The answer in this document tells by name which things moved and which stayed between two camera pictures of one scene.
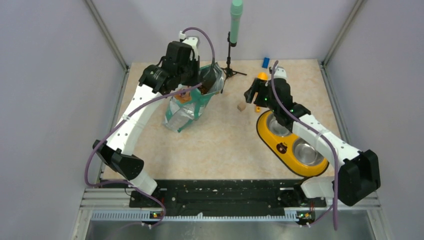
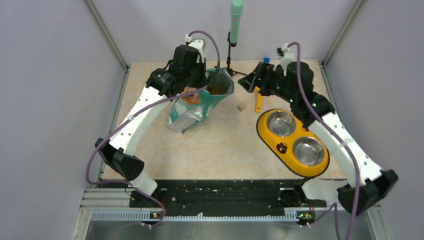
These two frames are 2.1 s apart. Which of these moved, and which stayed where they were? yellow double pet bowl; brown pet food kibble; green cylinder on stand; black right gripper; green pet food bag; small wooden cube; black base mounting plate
Moved: black right gripper; brown pet food kibble; green pet food bag
Stayed: small wooden cube; yellow double pet bowl; green cylinder on stand; black base mounting plate
